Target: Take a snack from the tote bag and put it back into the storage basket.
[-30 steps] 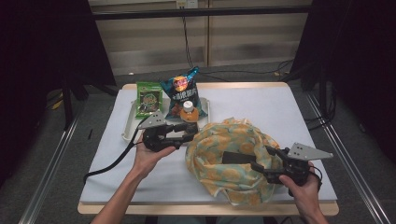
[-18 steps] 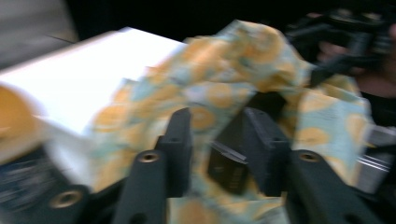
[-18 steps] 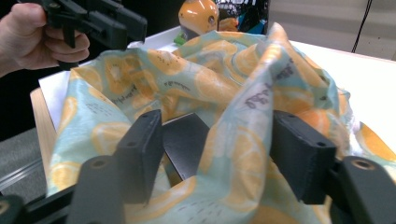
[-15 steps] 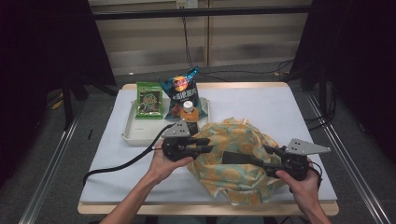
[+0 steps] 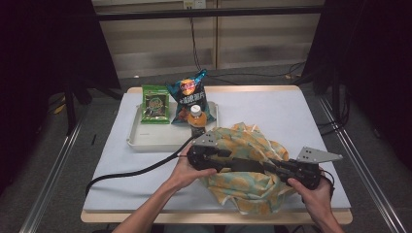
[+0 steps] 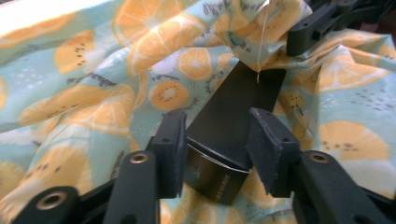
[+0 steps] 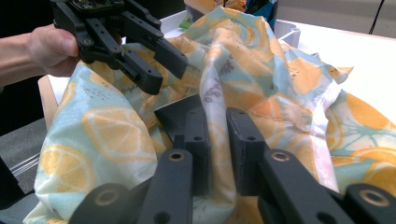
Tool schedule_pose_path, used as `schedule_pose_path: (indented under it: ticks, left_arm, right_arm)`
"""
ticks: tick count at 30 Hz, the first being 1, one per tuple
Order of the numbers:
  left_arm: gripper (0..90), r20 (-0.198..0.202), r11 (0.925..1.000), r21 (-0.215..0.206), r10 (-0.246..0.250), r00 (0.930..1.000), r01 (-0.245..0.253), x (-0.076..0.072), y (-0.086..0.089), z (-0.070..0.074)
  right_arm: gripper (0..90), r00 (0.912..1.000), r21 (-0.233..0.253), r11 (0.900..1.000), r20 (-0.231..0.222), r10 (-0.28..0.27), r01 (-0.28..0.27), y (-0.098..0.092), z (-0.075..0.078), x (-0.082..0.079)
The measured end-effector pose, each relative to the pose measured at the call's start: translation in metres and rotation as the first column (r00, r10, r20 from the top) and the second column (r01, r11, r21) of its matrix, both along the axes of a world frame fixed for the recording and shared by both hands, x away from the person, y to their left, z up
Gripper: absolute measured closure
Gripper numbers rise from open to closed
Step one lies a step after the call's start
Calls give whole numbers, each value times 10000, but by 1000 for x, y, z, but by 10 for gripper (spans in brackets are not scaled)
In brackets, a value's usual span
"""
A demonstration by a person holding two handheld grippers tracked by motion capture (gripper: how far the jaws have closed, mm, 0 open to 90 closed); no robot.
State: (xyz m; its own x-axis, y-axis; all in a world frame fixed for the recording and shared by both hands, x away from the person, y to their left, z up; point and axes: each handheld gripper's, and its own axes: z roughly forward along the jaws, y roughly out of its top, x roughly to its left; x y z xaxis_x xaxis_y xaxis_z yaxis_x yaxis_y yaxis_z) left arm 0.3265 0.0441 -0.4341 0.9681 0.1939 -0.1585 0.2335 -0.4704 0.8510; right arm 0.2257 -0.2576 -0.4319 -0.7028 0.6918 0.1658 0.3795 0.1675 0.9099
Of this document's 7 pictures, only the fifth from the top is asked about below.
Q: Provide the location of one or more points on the black curtain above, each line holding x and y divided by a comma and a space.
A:
372, 48
48, 48

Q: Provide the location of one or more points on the white wall socket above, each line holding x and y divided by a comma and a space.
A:
194, 4

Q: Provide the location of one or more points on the person's grey trousers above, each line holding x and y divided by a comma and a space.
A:
207, 229

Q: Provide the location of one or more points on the orange print cloth bag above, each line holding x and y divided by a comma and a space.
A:
249, 191

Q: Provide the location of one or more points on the person's right hand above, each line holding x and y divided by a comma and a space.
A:
317, 200

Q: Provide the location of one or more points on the orange drink bottle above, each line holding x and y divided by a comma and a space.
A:
197, 121

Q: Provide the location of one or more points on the green snack packet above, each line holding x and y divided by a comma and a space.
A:
155, 105

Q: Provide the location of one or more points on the black metal stand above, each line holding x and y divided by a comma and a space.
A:
70, 110

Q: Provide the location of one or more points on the person's left hand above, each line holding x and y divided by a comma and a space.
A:
183, 174

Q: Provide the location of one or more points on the black crossbar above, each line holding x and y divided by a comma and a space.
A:
200, 13

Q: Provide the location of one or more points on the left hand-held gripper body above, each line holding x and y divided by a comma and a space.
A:
205, 140

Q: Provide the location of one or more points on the white plastic tray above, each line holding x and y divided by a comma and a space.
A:
155, 136

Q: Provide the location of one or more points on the aluminium floor rail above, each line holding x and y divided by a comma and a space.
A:
366, 174
48, 181

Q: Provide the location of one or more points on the blue chip bag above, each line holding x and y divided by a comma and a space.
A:
191, 97

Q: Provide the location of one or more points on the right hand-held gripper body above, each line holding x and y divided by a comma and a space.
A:
314, 155

